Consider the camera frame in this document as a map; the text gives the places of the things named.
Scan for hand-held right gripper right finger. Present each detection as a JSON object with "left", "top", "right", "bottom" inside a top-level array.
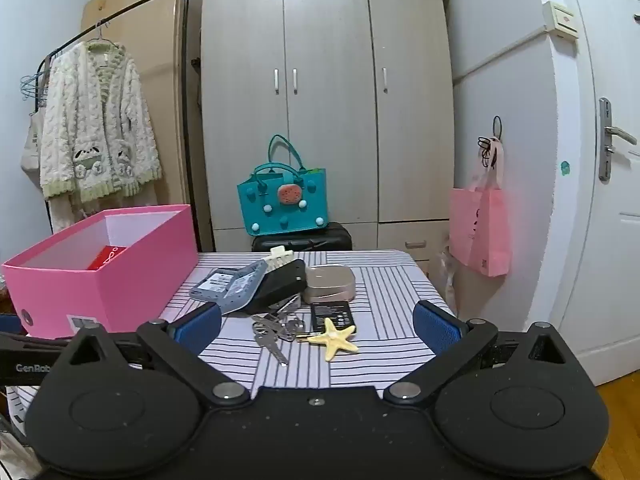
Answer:
[{"left": 382, "top": 300, "right": 576, "bottom": 406}]

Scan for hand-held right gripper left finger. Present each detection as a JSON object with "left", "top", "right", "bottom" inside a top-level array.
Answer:
[{"left": 65, "top": 302, "right": 251, "bottom": 408}]

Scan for blue-grey zip bag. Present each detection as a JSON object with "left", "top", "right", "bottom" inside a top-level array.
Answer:
[{"left": 212, "top": 260, "right": 269, "bottom": 317}]

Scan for bunch of metal keys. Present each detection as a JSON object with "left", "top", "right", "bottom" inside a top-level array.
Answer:
[{"left": 251, "top": 310, "right": 313, "bottom": 367}]

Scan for pink cardboard box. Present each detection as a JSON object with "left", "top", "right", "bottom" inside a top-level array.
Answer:
[{"left": 1, "top": 204, "right": 199, "bottom": 339}]

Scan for black rectangular case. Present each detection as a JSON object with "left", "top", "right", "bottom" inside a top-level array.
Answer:
[{"left": 245, "top": 258, "right": 307, "bottom": 314}]

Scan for cream hair clip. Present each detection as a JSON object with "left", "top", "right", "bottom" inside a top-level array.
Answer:
[{"left": 262, "top": 246, "right": 296, "bottom": 273}]

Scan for yellow starfish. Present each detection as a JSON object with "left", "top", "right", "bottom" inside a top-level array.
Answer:
[{"left": 306, "top": 317, "right": 359, "bottom": 362}]

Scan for black battery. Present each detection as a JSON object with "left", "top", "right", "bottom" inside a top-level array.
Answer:
[{"left": 310, "top": 300, "right": 357, "bottom": 336}]

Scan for pink rounded compact case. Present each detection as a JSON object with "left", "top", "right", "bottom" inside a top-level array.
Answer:
[{"left": 304, "top": 265, "right": 356, "bottom": 305}]

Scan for white plastic bag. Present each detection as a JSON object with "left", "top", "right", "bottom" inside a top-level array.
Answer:
[{"left": 439, "top": 242, "right": 458, "bottom": 311}]

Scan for pink tote bag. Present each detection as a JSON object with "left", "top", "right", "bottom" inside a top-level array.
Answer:
[{"left": 449, "top": 136, "right": 512, "bottom": 278}]

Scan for red printed paper sheet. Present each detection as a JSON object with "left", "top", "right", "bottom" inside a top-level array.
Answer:
[{"left": 85, "top": 245, "right": 127, "bottom": 272}]

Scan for black suitcase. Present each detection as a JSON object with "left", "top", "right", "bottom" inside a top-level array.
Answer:
[{"left": 251, "top": 221, "right": 353, "bottom": 253}]

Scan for teal felt handbag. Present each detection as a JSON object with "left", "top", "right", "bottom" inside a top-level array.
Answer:
[{"left": 237, "top": 134, "right": 332, "bottom": 237}]

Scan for white door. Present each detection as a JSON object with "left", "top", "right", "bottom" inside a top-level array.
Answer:
[{"left": 530, "top": 0, "right": 640, "bottom": 386}]

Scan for beige cloth tote bag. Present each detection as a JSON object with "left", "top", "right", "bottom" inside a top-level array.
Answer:
[{"left": 20, "top": 107, "right": 48, "bottom": 176}]

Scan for black clothes rack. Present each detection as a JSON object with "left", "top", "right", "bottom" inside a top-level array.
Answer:
[{"left": 37, "top": 0, "right": 201, "bottom": 253}]

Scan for white and green knit cardigan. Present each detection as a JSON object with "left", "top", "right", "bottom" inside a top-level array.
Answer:
[{"left": 39, "top": 40, "right": 163, "bottom": 203}]

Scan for grey three-door wardrobe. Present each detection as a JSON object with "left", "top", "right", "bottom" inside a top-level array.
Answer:
[{"left": 200, "top": 0, "right": 456, "bottom": 266}]

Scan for beige cabinet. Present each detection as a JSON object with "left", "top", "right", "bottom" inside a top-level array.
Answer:
[{"left": 80, "top": 0, "right": 206, "bottom": 251}]

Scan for black hair ties on hook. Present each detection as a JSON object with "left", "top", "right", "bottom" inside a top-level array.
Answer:
[{"left": 477, "top": 116, "right": 503, "bottom": 168}]

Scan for metal door handle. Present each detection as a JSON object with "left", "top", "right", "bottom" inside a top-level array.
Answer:
[{"left": 598, "top": 97, "right": 638, "bottom": 182}]

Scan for blue wire hangers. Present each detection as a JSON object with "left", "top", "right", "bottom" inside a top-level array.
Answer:
[{"left": 20, "top": 72, "right": 51, "bottom": 103}]

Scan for cream wall switch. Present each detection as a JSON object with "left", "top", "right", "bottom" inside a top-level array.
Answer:
[{"left": 542, "top": 0, "right": 581, "bottom": 38}]

